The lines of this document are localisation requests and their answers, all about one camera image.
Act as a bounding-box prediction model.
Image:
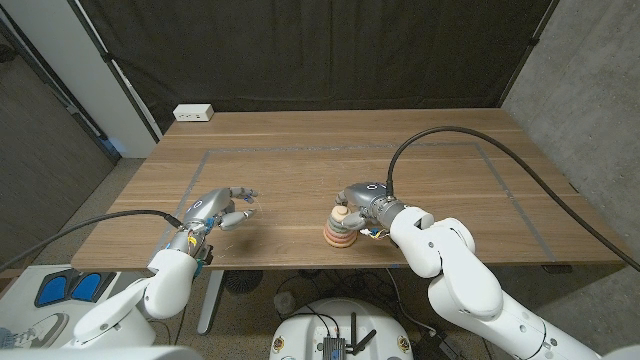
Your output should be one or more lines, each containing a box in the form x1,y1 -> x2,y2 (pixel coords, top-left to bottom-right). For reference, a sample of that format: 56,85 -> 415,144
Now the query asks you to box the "black round floor fan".
223,269 -> 265,295

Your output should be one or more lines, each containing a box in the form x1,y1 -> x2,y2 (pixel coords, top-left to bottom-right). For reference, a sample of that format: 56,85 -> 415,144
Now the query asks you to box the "left arm thick black cable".
0,209 -> 185,274

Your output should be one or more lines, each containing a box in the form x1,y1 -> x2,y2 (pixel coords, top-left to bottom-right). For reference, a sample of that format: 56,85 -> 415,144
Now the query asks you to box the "black backdrop stand pole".
66,0 -> 164,144
498,0 -> 560,107

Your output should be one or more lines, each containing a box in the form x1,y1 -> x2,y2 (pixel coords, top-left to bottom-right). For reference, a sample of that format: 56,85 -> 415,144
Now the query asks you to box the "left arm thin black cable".
173,307 -> 189,346

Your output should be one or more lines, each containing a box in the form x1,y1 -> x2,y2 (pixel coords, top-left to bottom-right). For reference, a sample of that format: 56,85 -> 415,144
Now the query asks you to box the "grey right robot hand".
333,181 -> 407,232

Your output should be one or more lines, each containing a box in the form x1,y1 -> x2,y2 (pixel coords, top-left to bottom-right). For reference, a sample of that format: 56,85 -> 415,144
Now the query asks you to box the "right arm thick black cable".
385,125 -> 640,274

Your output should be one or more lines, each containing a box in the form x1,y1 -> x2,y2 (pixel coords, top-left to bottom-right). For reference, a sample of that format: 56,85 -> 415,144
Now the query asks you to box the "black box on floor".
413,330 -> 464,360

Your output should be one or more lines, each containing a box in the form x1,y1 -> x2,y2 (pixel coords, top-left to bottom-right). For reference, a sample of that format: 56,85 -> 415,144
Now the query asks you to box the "white floor platform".
0,263 -> 146,347

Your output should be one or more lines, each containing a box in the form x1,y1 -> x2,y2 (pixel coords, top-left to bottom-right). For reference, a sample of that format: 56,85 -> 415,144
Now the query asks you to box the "arm thick black cable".
385,125 -> 640,274
0,209 -> 185,274

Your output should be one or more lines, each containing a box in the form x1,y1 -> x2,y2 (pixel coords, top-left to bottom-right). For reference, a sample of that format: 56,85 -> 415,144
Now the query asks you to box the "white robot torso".
0,343 -> 640,360

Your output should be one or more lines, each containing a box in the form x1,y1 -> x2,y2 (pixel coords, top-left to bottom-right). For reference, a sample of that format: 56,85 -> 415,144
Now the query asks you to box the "blue foot pedal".
33,268 -> 119,309

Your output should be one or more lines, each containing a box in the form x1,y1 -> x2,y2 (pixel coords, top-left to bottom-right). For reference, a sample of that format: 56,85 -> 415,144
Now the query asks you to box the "white power strip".
172,103 -> 215,123

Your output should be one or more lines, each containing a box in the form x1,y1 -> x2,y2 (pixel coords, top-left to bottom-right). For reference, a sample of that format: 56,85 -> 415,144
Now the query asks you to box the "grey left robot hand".
167,187 -> 260,264

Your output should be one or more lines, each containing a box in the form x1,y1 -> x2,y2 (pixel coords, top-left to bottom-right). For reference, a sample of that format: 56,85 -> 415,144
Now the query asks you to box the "grey radio module with antennas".
319,312 -> 379,360

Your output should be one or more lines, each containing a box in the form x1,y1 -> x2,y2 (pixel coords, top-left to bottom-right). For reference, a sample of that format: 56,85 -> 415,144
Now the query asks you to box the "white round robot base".
268,297 -> 415,360

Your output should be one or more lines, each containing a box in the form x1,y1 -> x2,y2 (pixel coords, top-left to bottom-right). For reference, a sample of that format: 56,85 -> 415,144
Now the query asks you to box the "grey round floor object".
273,291 -> 297,315

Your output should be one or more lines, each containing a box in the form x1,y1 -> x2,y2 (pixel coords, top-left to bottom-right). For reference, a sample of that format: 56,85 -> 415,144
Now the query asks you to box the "red toy disc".
322,233 -> 358,246

